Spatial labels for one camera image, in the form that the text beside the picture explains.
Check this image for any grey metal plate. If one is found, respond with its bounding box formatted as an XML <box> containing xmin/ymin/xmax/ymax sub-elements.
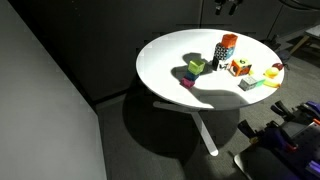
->
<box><xmin>234</xmin><ymin>148</ymin><xmax>297</xmax><ymax>180</ymax></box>

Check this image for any orange block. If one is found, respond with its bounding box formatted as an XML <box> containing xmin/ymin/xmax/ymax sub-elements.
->
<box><xmin>221</xmin><ymin>34</ymin><xmax>238</xmax><ymax>48</ymax></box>

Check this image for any round white table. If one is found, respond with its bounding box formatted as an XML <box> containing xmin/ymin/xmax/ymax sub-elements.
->
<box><xmin>136</xmin><ymin>29</ymin><xmax>276</xmax><ymax>156</ymax></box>

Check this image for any wooden furniture in corner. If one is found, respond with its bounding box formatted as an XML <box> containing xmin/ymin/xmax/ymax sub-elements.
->
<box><xmin>290</xmin><ymin>25</ymin><xmax>320</xmax><ymax>54</ymax></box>

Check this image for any orange foam cube number nine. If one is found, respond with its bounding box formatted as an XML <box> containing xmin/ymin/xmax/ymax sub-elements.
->
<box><xmin>229</xmin><ymin>59</ymin><xmax>252</xmax><ymax>77</ymax></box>

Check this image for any grey studded block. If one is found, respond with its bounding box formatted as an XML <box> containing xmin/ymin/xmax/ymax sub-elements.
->
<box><xmin>239</xmin><ymin>76</ymin><xmax>257</xmax><ymax>91</ymax></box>

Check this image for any magenta block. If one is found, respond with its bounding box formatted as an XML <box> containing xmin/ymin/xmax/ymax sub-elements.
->
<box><xmin>180</xmin><ymin>77</ymin><xmax>195</xmax><ymax>89</ymax></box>

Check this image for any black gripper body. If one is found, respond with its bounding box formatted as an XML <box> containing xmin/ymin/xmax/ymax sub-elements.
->
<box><xmin>214</xmin><ymin>0</ymin><xmax>243</xmax><ymax>5</ymax></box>

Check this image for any blue block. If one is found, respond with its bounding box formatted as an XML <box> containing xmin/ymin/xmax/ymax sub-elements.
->
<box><xmin>185</xmin><ymin>71</ymin><xmax>199</xmax><ymax>81</ymax></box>

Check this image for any black white foam cube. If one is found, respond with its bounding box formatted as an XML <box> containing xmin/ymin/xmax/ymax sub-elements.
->
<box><xmin>212</xmin><ymin>57</ymin><xmax>231</xmax><ymax>71</ymax></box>

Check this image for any lime green block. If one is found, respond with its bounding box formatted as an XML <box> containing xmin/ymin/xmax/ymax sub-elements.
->
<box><xmin>188</xmin><ymin>59</ymin><xmax>205</xmax><ymax>75</ymax></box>

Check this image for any yellow toy fruit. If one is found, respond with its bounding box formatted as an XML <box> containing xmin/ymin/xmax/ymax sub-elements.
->
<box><xmin>264</xmin><ymin>67</ymin><xmax>279</xmax><ymax>78</ymax></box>

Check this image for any red toy fruit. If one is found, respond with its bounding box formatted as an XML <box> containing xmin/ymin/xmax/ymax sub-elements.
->
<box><xmin>272</xmin><ymin>63</ymin><xmax>284</xmax><ymax>71</ymax></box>

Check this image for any blue patterned foam cube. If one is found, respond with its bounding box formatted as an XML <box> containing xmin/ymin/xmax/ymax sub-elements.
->
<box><xmin>214</xmin><ymin>43</ymin><xmax>235</xmax><ymax>60</ymax></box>

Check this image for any purple black clamp pile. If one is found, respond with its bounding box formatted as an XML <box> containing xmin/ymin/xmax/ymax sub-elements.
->
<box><xmin>238</xmin><ymin>101</ymin><xmax>320</xmax><ymax>180</ymax></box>

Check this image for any yellow toy banana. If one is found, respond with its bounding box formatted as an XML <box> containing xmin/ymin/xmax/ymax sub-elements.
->
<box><xmin>263</xmin><ymin>80</ymin><xmax>281</xmax><ymax>88</ymax></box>

